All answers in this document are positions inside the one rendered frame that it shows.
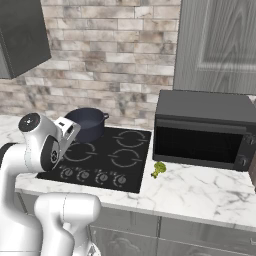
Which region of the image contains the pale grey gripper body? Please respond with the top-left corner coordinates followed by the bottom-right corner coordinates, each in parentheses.
top-left (59, 123), bottom-right (82, 161)

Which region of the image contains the grey drawer front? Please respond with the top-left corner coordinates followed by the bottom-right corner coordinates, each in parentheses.
top-left (89, 205), bottom-right (162, 238)
top-left (159, 215), bottom-right (256, 256)
top-left (14, 191), bottom-right (38, 215)

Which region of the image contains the black hob knob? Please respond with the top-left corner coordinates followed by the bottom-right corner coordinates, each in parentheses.
top-left (94, 170), bottom-right (109, 185)
top-left (112, 174), bottom-right (127, 188)
top-left (61, 166), bottom-right (75, 179)
top-left (76, 168), bottom-right (90, 182)

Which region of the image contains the black microwave oven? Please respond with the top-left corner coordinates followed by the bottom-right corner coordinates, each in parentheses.
top-left (151, 89), bottom-right (256, 173)

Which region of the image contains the dark blue cooking pot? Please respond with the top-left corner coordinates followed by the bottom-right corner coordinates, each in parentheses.
top-left (64, 106), bottom-right (110, 144)

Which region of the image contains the dark grey extractor hood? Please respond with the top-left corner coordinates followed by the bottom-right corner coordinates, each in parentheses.
top-left (0, 0), bottom-right (53, 80)

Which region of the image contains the green broccoli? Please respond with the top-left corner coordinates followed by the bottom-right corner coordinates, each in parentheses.
top-left (150, 161), bottom-right (168, 180)

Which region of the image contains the black microwave knob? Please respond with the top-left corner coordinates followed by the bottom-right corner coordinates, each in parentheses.
top-left (239, 156), bottom-right (252, 168)
top-left (245, 134), bottom-right (256, 146)

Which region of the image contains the black hob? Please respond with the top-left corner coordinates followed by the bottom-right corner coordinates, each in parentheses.
top-left (35, 125), bottom-right (153, 195)

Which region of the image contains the black microwave door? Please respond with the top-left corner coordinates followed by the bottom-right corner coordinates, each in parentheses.
top-left (152, 118), bottom-right (248, 169)

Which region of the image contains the grey wall cupboard door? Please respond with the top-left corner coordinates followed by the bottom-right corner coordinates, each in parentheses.
top-left (172, 0), bottom-right (256, 96)

